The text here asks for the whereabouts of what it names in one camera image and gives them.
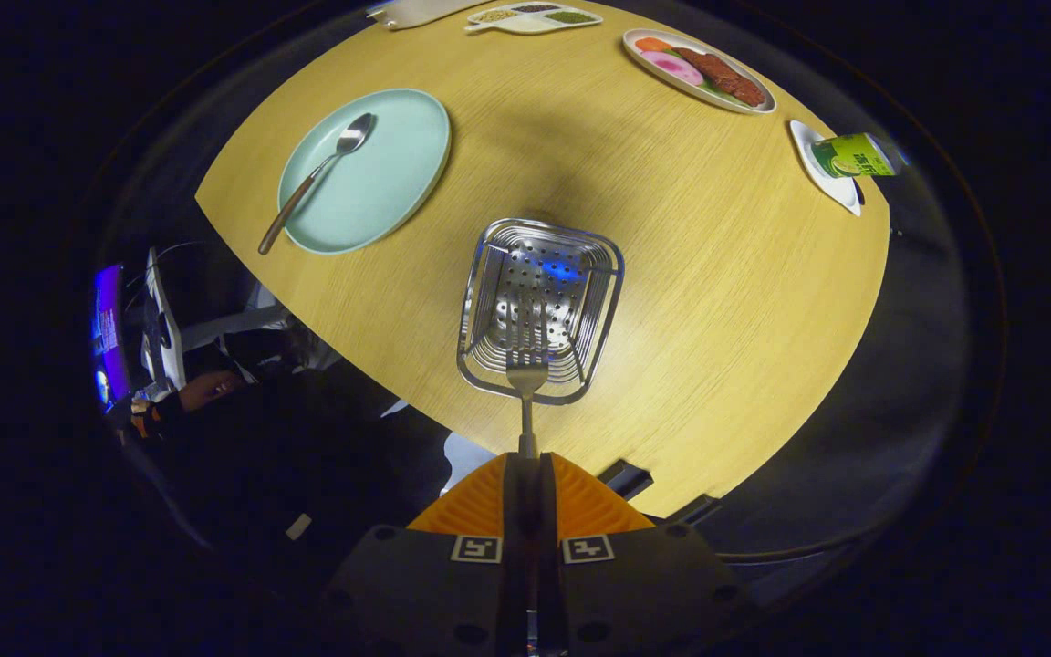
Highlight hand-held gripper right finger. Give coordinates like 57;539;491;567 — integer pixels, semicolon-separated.
539;452;754;657

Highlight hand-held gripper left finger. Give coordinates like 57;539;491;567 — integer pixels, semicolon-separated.
320;452;534;657

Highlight metal fork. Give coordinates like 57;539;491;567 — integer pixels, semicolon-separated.
506;360;550;460

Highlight metal spoon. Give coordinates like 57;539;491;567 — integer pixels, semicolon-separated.
257;112;377;256

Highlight perforated metal basket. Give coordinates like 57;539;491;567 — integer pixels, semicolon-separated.
456;217;626;407

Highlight teal round plate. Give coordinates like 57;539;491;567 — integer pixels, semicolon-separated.
277;88;453;256

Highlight white saucer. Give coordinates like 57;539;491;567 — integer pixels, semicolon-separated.
789;120;863;217

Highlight purple lit screen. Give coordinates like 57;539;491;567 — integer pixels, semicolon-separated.
91;264;131;413

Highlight white oval food plate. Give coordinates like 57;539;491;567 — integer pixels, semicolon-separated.
622;28;777;116

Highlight pink round food slice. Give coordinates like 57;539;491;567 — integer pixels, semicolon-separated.
641;51;705;88

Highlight green drink bottle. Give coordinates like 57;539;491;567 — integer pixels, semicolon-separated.
810;132;902;179

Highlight brown meat slices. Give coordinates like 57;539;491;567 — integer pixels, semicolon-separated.
676;47;766;108

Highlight white sectioned bean dish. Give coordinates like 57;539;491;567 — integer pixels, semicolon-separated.
464;2;603;36

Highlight white toaster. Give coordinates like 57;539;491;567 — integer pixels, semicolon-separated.
380;0;490;30

